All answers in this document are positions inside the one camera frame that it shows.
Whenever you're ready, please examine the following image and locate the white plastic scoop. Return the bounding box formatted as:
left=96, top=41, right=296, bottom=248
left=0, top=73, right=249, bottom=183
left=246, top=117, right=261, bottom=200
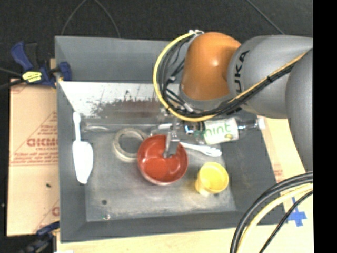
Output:
left=72, top=111, right=94, bottom=184

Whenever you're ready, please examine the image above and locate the clear plastic bottle white label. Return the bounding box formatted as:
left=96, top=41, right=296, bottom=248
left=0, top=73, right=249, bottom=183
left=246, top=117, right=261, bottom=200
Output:
left=184, top=116, right=266, bottom=146

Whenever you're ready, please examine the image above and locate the brown cardboard board red print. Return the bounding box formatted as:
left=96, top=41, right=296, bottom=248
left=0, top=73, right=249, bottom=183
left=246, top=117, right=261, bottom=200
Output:
left=6, top=58, right=308, bottom=237

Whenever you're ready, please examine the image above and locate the beige tape ring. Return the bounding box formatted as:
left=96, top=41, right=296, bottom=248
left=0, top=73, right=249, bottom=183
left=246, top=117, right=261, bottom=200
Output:
left=113, top=128, right=148, bottom=163

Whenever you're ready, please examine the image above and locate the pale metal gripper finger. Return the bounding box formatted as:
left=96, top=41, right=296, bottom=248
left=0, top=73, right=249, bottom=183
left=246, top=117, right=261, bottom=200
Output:
left=168, top=131, right=181, bottom=157
left=163, top=132, right=172, bottom=159

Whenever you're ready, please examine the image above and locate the red bowl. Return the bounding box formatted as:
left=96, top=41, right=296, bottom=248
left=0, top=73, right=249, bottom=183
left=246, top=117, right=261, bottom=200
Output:
left=136, top=134, right=189, bottom=186

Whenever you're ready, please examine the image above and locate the yellow cup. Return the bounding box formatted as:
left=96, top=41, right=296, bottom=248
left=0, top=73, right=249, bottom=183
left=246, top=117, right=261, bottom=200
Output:
left=194, top=161, right=230, bottom=195

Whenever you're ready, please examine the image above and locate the grey metal bin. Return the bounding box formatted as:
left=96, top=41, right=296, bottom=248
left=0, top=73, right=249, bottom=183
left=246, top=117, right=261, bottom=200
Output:
left=54, top=35, right=288, bottom=242

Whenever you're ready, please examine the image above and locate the white plastic fork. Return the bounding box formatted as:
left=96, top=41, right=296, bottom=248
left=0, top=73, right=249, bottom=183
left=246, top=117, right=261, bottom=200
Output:
left=180, top=141, right=223, bottom=158

